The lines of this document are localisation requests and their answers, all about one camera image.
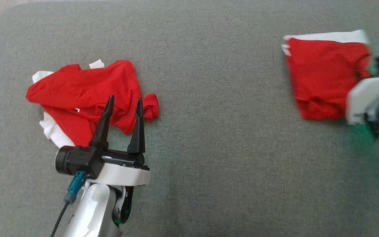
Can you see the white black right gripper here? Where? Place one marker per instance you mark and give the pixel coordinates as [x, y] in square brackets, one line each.
[364, 95]

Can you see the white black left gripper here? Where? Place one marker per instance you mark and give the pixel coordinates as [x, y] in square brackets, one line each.
[127, 174]

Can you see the red white basketball shorts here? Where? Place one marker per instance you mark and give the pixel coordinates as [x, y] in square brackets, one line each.
[324, 75]

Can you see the red white jersey shirt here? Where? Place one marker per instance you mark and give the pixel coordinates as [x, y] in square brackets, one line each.
[77, 85]

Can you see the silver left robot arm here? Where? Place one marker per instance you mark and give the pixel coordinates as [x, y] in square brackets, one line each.
[90, 210]

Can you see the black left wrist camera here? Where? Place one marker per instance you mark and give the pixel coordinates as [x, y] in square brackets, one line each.
[77, 159]

